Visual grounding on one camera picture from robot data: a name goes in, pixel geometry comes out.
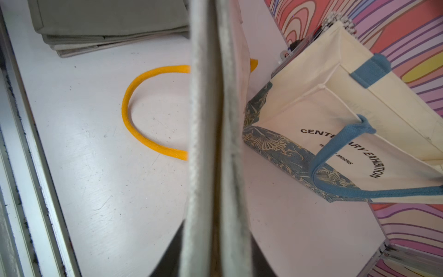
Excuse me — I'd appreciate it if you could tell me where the cream canvas tote bag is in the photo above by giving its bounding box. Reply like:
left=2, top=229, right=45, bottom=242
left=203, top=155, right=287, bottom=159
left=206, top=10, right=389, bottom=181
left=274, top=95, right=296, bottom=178
left=50, top=31, right=189, bottom=58

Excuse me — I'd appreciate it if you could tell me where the aluminium frame post right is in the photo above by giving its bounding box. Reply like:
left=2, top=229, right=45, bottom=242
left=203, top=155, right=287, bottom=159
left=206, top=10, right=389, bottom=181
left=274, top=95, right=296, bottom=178
left=358, top=240, right=443, bottom=277

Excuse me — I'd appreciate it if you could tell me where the olive green canvas bag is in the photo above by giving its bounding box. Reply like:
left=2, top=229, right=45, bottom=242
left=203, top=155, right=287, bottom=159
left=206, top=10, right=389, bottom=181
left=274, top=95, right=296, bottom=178
left=28, top=0, right=189, bottom=45

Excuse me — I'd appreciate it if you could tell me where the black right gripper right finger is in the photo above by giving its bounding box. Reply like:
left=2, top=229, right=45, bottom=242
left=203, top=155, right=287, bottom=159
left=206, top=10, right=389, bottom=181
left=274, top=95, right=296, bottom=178
left=251, top=235, right=277, bottom=277

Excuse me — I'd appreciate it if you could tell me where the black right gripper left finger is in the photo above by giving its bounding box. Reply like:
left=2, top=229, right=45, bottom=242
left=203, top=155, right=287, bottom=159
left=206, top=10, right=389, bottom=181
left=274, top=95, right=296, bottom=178
left=150, top=221, right=185, bottom=277

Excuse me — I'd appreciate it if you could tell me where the white yellow-handled bag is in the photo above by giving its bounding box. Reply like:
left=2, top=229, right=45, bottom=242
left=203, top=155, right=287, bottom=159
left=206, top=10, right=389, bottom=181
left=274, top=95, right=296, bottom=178
left=122, top=1, right=256, bottom=277

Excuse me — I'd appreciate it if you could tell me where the black cup of sticks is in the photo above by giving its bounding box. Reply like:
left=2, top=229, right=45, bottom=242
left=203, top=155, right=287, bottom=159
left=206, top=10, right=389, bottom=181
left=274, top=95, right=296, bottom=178
left=269, top=11, right=357, bottom=78

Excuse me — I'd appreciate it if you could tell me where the cream blue-handled tote bag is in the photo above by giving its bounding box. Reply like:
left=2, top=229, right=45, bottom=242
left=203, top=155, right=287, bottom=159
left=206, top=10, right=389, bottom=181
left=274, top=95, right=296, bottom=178
left=243, top=22, right=443, bottom=204

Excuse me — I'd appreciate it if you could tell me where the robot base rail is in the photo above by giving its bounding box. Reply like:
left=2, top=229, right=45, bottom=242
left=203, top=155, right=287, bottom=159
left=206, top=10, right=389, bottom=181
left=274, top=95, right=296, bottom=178
left=1, top=23, right=81, bottom=277

